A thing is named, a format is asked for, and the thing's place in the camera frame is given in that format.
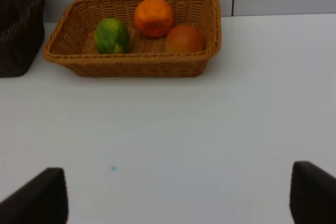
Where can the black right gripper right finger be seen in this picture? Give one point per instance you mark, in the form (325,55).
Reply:
(312,194)

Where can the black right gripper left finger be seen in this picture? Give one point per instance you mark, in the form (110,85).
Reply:
(43,199)

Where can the green mango fruit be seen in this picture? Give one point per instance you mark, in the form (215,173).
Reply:
(111,36)

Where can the red round fruit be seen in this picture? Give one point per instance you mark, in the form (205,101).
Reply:
(184,38)

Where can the orange tangerine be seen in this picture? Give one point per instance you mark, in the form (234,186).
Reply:
(153,18)

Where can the dark brown wicker basket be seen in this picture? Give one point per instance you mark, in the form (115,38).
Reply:
(22,35)

